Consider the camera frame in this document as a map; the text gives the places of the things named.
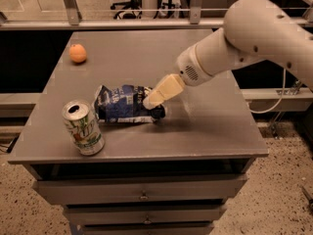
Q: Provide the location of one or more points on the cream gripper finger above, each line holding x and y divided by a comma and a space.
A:
153, 100

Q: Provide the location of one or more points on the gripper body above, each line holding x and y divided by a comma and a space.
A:
190, 69

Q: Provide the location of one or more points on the blue chip bag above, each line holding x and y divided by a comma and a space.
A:
124, 104

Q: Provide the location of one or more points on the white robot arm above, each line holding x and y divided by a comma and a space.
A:
252, 31

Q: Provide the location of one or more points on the white green 7up can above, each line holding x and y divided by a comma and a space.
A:
82, 125

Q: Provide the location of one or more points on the grey drawer cabinet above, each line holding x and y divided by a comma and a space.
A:
207, 130

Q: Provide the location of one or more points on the orange fruit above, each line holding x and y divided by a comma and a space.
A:
77, 53

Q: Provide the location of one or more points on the top grey drawer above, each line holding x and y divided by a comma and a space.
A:
140, 190

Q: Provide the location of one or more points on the grey drawer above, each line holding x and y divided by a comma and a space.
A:
193, 228
140, 190
145, 214

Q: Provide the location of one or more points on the metal window railing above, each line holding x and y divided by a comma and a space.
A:
116, 14

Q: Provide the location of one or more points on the middle grey drawer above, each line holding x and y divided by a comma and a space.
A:
145, 214

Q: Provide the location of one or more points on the bottom grey drawer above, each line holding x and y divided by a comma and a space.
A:
193, 228

